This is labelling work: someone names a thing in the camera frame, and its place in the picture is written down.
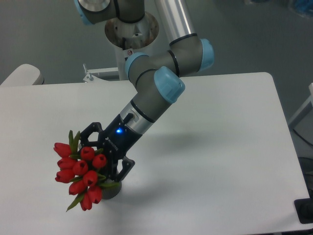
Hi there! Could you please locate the dark grey ribbed vase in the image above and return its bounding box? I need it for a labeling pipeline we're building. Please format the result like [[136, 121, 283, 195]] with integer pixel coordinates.
[[102, 180, 122, 200]]

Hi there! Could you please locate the clear bin with blue items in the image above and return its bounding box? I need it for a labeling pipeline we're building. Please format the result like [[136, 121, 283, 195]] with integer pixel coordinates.
[[289, 0, 313, 18]]

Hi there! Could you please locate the white metal base frame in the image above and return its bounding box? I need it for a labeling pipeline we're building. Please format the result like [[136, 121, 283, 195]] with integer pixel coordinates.
[[83, 64, 120, 83]]

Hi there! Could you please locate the red tulip bouquet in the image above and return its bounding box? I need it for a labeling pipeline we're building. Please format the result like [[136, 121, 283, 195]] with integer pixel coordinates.
[[53, 130, 110, 211]]

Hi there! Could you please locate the white furniture at right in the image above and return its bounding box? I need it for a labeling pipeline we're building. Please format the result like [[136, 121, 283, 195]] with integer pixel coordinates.
[[287, 83, 313, 147]]

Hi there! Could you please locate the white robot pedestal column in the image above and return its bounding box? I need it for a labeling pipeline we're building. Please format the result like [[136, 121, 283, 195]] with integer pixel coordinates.
[[105, 12, 159, 80]]

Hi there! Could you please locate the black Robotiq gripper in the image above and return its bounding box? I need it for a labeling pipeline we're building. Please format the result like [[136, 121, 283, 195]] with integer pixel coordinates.
[[78, 114, 142, 182]]

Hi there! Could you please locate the white chair armrest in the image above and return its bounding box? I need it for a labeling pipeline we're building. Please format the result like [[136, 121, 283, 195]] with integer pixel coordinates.
[[0, 64, 45, 87]]

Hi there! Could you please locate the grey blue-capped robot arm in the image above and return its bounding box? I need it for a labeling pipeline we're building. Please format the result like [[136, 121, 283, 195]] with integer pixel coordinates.
[[81, 0, 214, 182]]

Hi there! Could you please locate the black device at table edge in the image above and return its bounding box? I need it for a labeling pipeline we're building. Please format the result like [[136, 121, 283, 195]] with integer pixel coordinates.
[[294, 198, 313, 224]]

